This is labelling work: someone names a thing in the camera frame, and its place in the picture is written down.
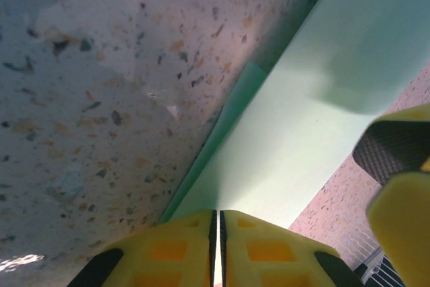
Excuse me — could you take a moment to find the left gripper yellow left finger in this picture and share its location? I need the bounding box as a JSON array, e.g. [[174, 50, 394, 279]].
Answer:
[[69, 208, 218, 287]]

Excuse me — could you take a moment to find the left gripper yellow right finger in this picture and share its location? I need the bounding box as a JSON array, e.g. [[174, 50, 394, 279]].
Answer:
[[218, 209, 366, 287]]

